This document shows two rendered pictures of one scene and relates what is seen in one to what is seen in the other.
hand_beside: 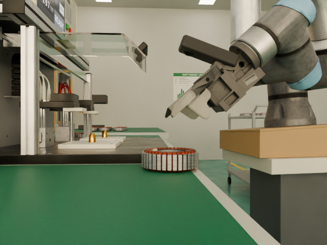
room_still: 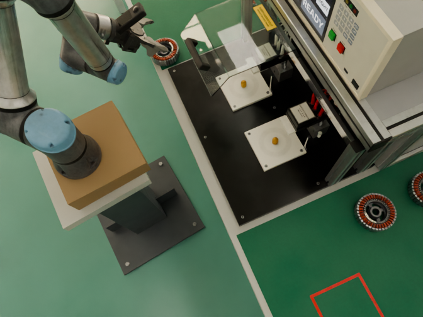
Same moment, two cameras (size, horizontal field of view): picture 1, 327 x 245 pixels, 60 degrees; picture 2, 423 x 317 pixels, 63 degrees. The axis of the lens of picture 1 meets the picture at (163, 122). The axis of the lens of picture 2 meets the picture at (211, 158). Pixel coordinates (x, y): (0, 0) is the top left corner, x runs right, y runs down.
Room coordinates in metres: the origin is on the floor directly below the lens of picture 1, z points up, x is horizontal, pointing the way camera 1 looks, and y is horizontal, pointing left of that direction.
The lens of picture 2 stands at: (1.46, -0.04, 1.84)
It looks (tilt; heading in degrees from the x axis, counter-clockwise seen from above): 68 degrees down; 174
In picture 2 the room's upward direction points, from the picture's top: 14 degrees counter-clockwise
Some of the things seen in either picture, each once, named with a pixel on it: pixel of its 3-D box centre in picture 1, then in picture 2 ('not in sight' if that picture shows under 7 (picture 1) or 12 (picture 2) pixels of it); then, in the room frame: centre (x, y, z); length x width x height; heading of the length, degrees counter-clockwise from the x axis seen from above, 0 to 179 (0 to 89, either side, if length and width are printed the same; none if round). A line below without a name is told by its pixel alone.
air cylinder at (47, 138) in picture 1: (41, 136); (281, 67); (0.81, 0.35, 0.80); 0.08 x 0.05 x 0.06; 4
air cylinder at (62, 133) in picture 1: (65, 133); (315, 122); (1.05, 0.37, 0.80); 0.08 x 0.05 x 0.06; 4
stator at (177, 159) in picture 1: (170, 158); (164, 51); (0.56, -0.01, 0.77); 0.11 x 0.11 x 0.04
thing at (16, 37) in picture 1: (17, 42); not in sight; (0.73, 0.37, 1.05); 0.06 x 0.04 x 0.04; 4
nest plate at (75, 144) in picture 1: (92, 144); (243, 86); (0.82, 0.21, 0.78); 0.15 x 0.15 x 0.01; 4
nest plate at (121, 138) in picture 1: (104, 138); (274, 142); (1.06, 0.22, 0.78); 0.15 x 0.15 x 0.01; 4
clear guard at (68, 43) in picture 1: (90, 55); (246, 36); (0.83, 0.21, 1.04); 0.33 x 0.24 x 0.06; 94
